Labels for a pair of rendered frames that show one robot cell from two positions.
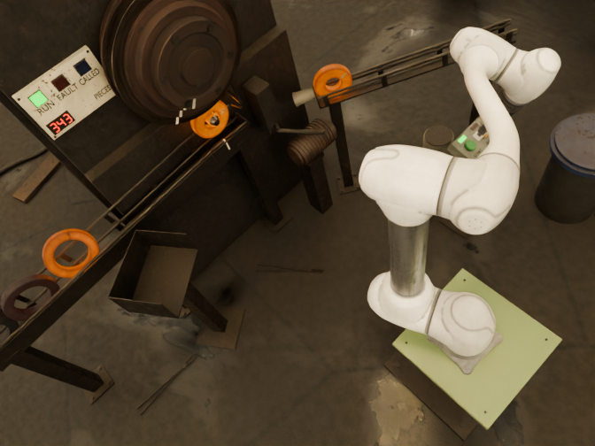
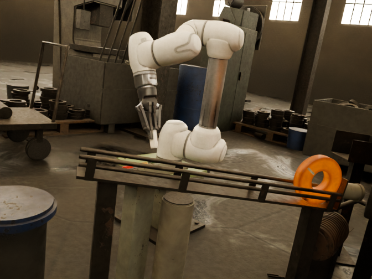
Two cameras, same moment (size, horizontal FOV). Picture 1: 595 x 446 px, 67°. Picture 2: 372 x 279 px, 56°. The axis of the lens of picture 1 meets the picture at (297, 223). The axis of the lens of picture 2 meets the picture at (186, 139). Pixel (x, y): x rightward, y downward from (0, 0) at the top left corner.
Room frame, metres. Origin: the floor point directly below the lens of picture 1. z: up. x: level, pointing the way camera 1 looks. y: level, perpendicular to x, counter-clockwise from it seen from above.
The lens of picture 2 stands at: (2.17, -1.20, 1.03)
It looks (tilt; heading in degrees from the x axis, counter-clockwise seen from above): 14 degrees down; 153
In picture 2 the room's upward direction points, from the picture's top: 8 degrees clockwise
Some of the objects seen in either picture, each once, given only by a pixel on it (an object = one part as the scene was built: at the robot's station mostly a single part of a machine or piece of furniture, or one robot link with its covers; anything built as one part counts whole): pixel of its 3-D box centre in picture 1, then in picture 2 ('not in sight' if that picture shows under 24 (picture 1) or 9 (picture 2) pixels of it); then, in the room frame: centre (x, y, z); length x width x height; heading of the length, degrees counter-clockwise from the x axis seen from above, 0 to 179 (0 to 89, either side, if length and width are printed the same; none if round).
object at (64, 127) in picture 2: not in sight; (48, 107); (-2.07, -0.88, 0.22); 1.20 x 0.81 x 0.44; 111
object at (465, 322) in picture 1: (464, 321); (174, 139); (0.38, -0.38, 0.54); 0.18 x 0.16 x 0.22; 46
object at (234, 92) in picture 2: not in sight; (225, 78); (-2.38, 1.58, 0.75); 0.70 x 0.48 x 1.50; 116
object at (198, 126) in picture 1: (210, 118); not in sight; (1.36, 0.17, 0.81); 0.16 x 0.03 x 0.16; 116
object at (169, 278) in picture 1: (189, 303); (346, 197); (0.89, 0.53, 0.36); 0.26 x 0.20 x 0.72; 151
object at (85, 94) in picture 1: (69, 94); not in sight; (1.30, 0.52, 1.15); 0.26 x 0.02 x 0.18; 116
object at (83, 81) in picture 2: not in sight; (119, 91); (-2.39, 0.01, 0.43); 1.23 x 0.93 x 0.87; 114
